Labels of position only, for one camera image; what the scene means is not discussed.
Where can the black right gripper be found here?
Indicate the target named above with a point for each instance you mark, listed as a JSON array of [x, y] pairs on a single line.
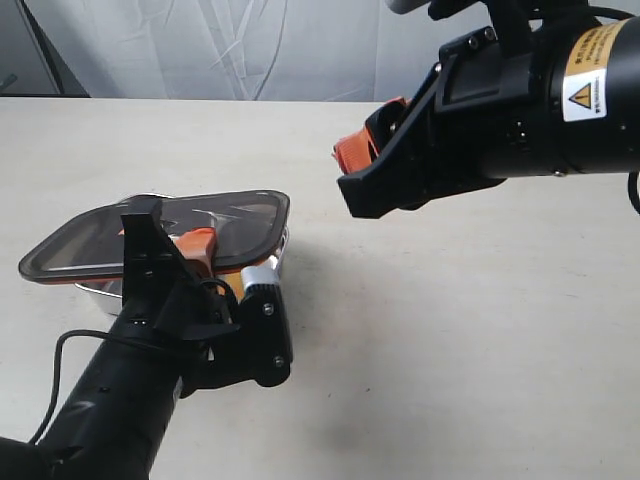
[[478, 119]]

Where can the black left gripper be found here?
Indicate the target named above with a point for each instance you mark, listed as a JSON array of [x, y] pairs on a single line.
[[161, 294]]

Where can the yellow toy cheese wedge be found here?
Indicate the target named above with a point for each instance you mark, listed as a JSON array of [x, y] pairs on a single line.
[[234, 280]]

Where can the dark transparent box lid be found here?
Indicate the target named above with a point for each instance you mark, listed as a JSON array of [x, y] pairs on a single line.
[[44, 263]]

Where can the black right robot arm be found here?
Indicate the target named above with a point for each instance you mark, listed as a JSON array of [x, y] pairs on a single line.
[[595, 87]]

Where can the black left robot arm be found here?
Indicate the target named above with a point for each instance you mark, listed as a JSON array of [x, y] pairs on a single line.
[[111, 401]]

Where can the stainless steel lunch box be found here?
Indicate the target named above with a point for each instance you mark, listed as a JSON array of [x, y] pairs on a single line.
[[251, 229]]

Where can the white backdrop curtain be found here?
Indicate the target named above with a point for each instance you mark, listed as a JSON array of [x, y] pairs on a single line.
[[330, 51]]

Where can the dark panel at left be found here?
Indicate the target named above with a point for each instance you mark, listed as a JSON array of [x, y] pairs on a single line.
[[30, 64]]

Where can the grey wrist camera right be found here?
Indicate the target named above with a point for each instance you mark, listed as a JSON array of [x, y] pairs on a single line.
[[450, 15]]

